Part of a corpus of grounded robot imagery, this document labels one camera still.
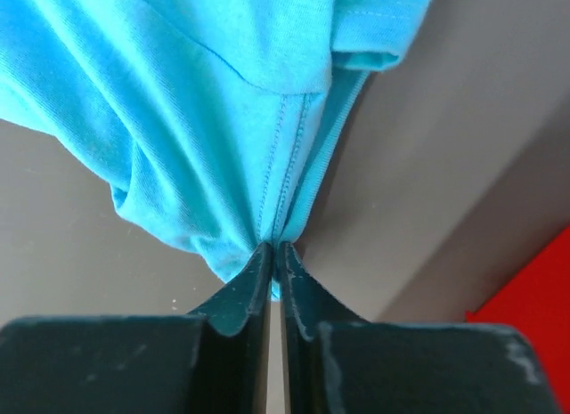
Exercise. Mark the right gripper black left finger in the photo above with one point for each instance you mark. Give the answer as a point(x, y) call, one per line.
point(229, 371)

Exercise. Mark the bright cyan t shirt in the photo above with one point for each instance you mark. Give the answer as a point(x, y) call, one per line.
point(212, 121)

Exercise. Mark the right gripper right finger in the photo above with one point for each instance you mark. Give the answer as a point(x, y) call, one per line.
point(305, 304)

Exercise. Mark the red plastic bin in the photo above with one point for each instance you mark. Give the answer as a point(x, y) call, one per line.
point(536, 303)

